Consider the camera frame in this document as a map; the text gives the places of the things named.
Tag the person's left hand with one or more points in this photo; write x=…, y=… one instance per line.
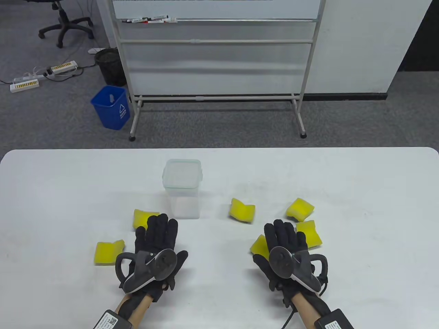
x=157, y=236

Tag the person's right hand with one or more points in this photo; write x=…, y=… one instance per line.
x=284, y=236

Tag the yellow green sponge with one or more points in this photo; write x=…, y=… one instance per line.
x=259, y=246
x=301, y=207
x=241, y=210
x=140, y=217
x=312, y=234
x=106, y=253

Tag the clear plastic airtight container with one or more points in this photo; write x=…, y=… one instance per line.
x=187, y=205

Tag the clear container lid green seal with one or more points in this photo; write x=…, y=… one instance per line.
x=181, y=173

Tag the black forearm sensor box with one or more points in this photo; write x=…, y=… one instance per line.
x=334, y=322
x=109, y=322

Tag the person's left forearm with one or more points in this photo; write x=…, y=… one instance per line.
x=142, y=310

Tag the person's right forearm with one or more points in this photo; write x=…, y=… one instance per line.
x=305, y=308

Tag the grey handheld controller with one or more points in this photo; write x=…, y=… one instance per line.
x=163, y=264
x=281, y=262

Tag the blue plastic bin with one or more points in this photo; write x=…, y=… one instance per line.
x=109, y=113

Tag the black mesh trash bin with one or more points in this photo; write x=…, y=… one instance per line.
x=109, y=65

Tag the white power strip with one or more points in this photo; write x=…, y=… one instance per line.
x=24, y=85
x=63, y=67

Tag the small white floor object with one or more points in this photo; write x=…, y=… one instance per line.
x=93, y=50

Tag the whiteboard marker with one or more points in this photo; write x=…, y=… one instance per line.
x=170, y=21
x=154, y=22
x=159, y=17
x=135, y=21

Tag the black door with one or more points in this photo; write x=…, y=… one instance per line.
x=422, y=51

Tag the black office chair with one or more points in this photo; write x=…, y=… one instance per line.
x=64, y=24

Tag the whiteboard on metal stand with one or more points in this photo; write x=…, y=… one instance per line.
x=205, y=8

